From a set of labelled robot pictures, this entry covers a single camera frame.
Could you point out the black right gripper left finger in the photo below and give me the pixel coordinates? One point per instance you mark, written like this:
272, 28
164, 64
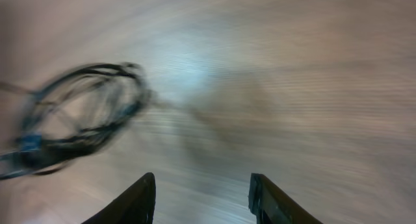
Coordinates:
136, 205

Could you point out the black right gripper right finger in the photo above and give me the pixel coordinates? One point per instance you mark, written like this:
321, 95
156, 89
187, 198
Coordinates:
271, 205

